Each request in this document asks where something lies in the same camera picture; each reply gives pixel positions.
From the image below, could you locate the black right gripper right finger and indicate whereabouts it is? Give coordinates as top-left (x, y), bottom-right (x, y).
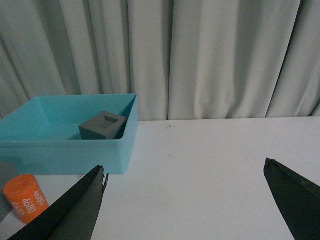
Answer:
top-left (263, 158), bottom-right (320, 240)

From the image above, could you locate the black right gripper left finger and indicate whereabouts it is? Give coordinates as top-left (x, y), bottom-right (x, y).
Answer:
top-left (10, 165), bottom-right (109, 240)

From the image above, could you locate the gray cube with round hole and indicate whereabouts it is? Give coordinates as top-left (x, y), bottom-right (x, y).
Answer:
top-left (0, 162), bottom-right (20, 223)

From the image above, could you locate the gray cube with square hole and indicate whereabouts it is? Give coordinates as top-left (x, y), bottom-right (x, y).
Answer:
top-left (78, 111), bottom-right (128, 140)

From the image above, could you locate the blue plastic box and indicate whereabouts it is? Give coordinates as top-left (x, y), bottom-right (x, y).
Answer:
top-left (0, 94), bottom-right (139, 175)

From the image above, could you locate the orange cylinder part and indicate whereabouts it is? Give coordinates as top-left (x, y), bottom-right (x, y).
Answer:
top-left (3, 174), bottom-right (49, 225)

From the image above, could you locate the white curtain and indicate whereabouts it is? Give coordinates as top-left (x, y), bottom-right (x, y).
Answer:
top-left (0, 0), bottom-right (320, 121)

